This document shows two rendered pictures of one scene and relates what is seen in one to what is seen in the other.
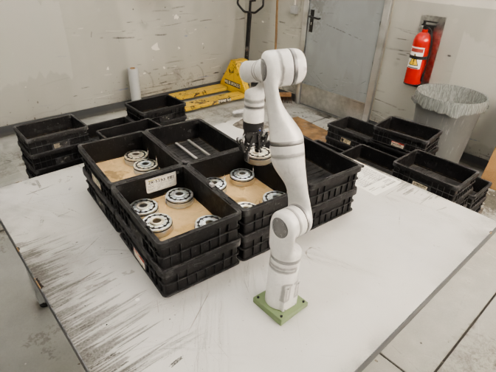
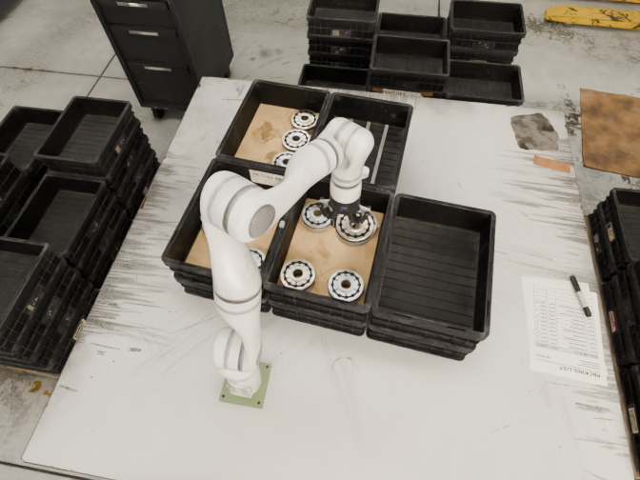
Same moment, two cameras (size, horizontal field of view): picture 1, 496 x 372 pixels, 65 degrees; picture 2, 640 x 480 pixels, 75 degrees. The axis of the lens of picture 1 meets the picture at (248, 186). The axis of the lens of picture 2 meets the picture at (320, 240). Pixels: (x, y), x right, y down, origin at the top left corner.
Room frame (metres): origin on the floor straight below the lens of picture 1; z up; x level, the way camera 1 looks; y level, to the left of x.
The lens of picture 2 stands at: (0.89, -0.48, 1.95)
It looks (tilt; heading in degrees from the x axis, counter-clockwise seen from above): 59 degrees down; 54
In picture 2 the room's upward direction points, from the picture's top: 2 degrees counter-clockwise
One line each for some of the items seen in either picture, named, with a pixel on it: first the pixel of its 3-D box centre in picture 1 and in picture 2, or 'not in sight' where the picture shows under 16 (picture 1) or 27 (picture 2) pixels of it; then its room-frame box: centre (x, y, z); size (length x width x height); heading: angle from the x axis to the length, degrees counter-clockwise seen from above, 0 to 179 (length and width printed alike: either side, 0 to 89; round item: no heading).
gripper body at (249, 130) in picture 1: (253, 130); (345, 201); (1.31, -0.01, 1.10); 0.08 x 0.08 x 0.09
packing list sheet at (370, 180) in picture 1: (362, 175); (564, 326); (1.73, -0.58, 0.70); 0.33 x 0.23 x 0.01; 43
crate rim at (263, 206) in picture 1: (245, 177); (331, 237); (1.29, 0.01, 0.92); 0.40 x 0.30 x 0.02; 37
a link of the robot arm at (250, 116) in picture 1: (250, 110); (347, 176); (1.32, 0.00, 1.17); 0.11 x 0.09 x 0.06; 39
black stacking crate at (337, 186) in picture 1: (301, 168); (432, 269); (1.47, -0.23, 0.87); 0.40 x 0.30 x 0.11; 37
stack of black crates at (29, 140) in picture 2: not in sight; (40, 159); (0.62, 1.63, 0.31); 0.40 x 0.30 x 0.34; 43
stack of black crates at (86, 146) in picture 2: not in sight; (106, 160); (0.89, 1.34, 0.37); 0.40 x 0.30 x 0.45; 43
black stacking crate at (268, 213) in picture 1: (244, 188); (331, 246); (1.29, 0.01, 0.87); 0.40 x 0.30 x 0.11; 37
